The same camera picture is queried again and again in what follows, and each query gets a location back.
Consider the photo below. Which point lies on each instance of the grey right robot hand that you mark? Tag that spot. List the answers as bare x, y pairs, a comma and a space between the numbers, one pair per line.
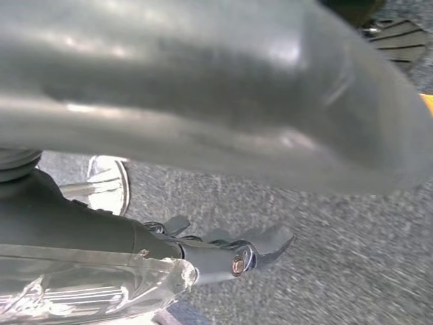
169, 67

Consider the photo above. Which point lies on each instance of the chrome stanchion with round base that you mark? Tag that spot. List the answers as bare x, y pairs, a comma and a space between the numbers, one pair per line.
108, 188

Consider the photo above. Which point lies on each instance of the black ribbed round disc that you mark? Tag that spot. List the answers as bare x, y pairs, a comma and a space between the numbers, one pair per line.
399, 42

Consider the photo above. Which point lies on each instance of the yellow tape floor square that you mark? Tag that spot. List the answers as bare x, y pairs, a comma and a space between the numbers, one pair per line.
428, 104

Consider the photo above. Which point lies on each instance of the clear plastic camera cover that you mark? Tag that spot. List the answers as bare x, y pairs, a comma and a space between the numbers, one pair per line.
84, 287

